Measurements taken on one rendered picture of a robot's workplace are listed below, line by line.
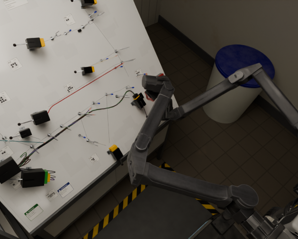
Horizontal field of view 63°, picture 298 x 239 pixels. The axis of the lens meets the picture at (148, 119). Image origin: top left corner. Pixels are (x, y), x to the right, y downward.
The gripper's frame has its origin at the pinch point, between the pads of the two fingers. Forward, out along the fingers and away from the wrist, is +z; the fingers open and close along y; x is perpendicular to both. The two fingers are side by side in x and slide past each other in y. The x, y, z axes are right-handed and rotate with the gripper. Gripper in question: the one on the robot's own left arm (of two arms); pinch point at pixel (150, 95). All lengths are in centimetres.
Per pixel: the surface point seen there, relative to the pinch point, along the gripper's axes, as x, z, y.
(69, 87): -32.6, 10.3, 27.0
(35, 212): 4, 28, 80
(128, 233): 70, 102, 50
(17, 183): -13, 20, 76
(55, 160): -9, 21, 56
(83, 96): -25.0, 13.8, 24.0
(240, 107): 69, 80, -111
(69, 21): -57, -1, 6
